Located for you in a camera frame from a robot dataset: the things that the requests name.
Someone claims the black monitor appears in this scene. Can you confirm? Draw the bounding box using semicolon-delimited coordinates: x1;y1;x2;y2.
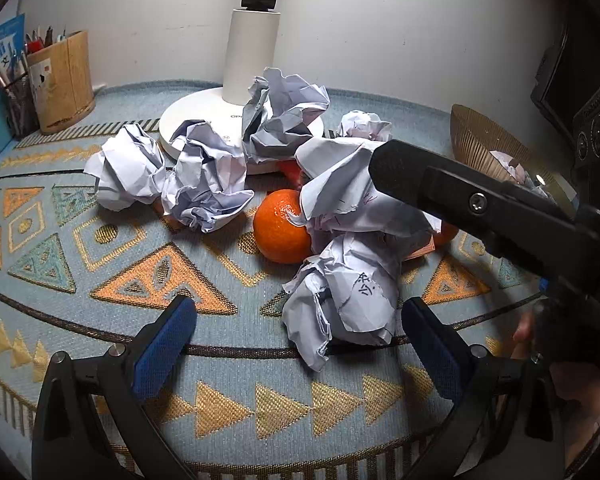
530;24;600;133

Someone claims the paper with writing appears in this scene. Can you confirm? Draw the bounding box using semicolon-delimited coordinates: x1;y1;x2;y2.
281;232;405;372

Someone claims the pile of papers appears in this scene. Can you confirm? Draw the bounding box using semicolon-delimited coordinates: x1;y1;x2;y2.
82;66;442;241

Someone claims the wooden pen holder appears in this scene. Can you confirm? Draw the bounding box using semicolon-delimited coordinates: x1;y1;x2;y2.
27;30;97;135

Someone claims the white desk lamp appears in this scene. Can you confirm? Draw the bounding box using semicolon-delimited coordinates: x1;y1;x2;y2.
157;0;327;177

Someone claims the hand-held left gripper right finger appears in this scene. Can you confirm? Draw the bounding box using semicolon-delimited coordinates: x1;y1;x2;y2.
402;296;566;480

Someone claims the brown woven bowl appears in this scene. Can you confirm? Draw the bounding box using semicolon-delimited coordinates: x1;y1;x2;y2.
451;103;577;207

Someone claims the person's right hand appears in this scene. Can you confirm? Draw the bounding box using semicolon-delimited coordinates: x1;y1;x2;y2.
512;310;600;466

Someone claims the small red object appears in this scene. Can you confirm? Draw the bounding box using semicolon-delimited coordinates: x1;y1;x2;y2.
279;159;307;190

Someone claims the black mesh pen holder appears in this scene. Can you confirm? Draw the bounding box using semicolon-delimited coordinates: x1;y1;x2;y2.
0;72;41;141

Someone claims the pink flat object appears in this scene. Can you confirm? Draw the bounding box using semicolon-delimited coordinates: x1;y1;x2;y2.
402;236;437;262

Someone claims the bunch of pens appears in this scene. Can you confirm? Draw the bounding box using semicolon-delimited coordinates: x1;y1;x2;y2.
0;52;31;92
24;24;69;54

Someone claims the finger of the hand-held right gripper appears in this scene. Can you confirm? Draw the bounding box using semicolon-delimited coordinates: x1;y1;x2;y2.
369;140;600;282

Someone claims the orange mandarin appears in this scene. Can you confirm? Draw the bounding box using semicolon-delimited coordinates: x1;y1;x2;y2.
432;220;461;247
253;188;314;265

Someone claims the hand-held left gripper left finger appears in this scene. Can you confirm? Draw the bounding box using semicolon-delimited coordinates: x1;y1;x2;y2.
32;295;197;480

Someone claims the blue patterned table mat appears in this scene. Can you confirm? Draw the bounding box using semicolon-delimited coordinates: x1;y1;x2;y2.
0;79;556;480

